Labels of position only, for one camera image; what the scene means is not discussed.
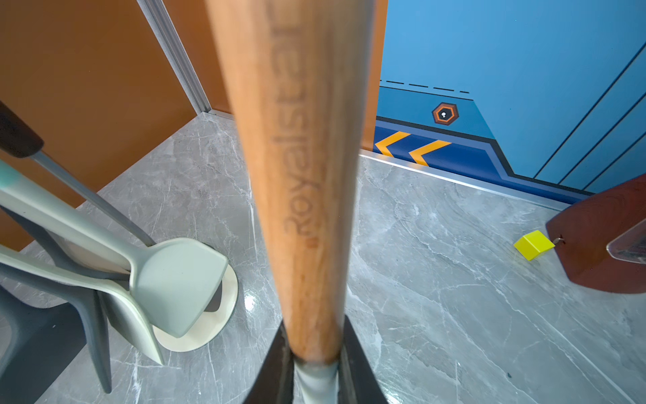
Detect mint handle white spatula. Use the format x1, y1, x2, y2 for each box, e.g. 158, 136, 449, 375
1, 163, 228, 338

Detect mint handle grey turner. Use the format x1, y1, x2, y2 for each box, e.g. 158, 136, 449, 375
0, 205, 132, 404

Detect wooden handle white spatula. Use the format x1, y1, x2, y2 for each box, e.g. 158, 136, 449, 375
206, 1, 374, 403

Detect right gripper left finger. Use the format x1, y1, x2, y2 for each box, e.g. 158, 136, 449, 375
243, 322, 294, 404

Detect white utensil rack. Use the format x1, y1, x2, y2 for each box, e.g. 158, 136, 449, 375
52, 234, 239, 353

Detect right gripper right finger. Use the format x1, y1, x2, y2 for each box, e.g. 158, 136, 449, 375
337, 316, 388, 404

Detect dark red metronome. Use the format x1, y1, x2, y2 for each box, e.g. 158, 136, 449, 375
546, 175, 645, 294

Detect black handle metal utensil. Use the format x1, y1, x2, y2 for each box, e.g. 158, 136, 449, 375
1, 103, 156, 247

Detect mint handle grey spatula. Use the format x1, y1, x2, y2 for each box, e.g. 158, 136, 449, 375
1, 246, 166, 393

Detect yellow green cube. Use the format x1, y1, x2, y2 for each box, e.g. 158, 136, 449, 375
513, 230, 555, 261

